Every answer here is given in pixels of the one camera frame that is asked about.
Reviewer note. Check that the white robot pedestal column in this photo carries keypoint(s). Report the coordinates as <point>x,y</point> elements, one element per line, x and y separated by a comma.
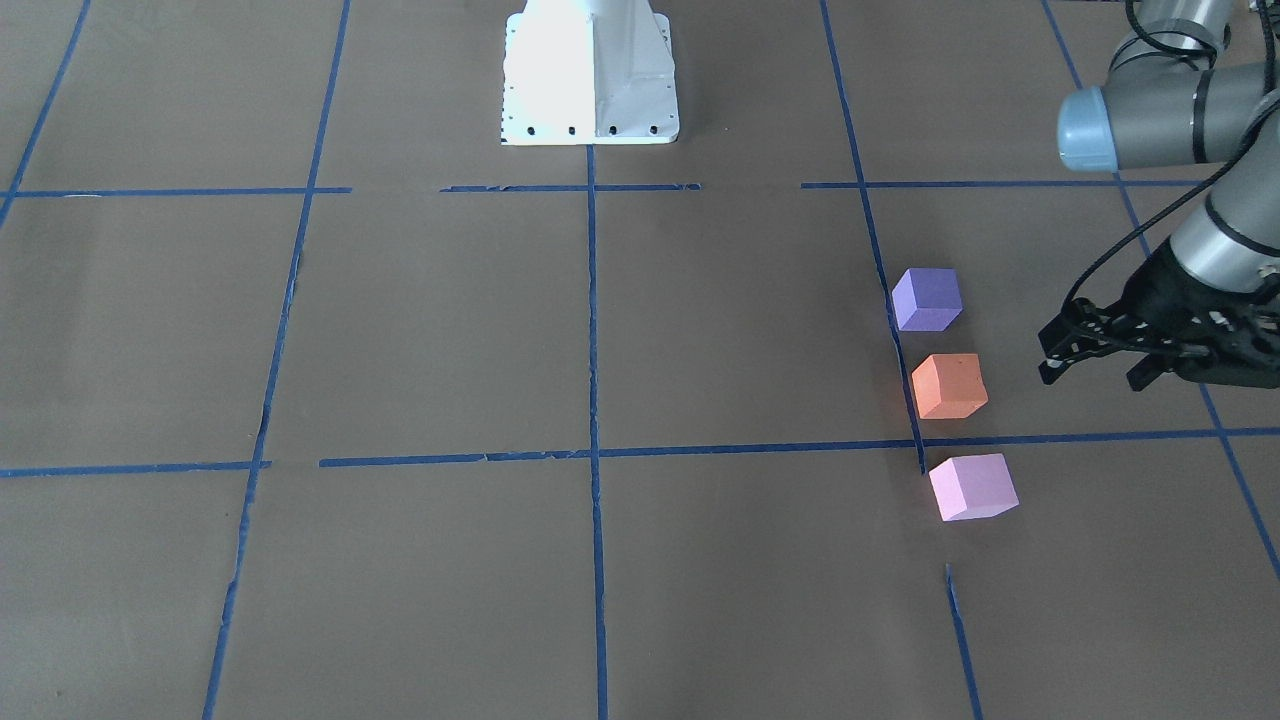
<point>579,73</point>

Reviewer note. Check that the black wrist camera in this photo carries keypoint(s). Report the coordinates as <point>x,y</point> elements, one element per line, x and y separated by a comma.
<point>1081,331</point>

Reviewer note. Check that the pink foam block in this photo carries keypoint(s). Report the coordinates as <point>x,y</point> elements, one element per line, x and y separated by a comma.
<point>973,487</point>

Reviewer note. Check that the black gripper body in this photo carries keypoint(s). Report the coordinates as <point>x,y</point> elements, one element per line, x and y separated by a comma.
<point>1168,299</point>

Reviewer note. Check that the purple foam block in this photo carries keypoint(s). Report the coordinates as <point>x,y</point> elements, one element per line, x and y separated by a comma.
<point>927,299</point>

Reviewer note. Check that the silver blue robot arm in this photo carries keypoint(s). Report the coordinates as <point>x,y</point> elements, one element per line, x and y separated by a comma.
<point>1166,102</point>

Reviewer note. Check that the orange foam block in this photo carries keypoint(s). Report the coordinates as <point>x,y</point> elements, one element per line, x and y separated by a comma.
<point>948,386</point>

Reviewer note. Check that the brown paper table cover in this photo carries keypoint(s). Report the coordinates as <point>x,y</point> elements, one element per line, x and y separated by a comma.
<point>318,403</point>

